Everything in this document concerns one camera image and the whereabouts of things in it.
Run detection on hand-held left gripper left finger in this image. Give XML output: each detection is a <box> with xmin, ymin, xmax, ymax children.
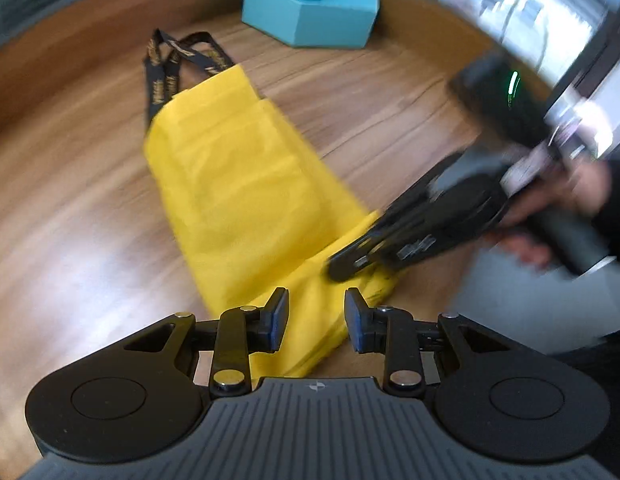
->
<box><xmin>125</xmin><ymin>287</ymin><xmax>291</xmax><ymax>401</ymax></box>

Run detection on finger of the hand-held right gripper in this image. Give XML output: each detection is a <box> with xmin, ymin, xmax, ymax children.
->
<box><xmin>327</xmin><ymin>232</ymin><xmax>441</xmax><ymax>282</ymax></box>
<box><xmin>375</xmin><ymin>152</ymin><xmax>470</xmax><ymax>233</ymax></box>

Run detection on person's right hand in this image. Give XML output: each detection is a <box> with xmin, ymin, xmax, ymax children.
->
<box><xmin>484</xmin><ymin>165</ymin><xmax>610</xmax><ymax>268</ymax></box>

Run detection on yellow shopping bag black straps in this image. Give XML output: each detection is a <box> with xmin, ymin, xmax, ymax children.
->
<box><xmin>142</xmin><ymin>32</ymin><xmax>398</xmax><ymax>378</ymax></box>

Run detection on blue hexagonal box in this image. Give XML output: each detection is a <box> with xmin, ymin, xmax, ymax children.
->
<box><xmin>241</xmin><ymin>0</ymin><xmax>381</xmax><ymax>50</ymax></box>

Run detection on side glass desk partition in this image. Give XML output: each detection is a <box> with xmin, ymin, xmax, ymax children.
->
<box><xmin>435</xmin><ymin>0</ymin><xmax>620</xmax><ymax>126</ymax></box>

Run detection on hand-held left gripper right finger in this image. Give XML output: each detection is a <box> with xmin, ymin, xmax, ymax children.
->
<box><xmin>344</xmin><ymin>287</ymin><xmax>495</xmax><ymax>401</ymax></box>

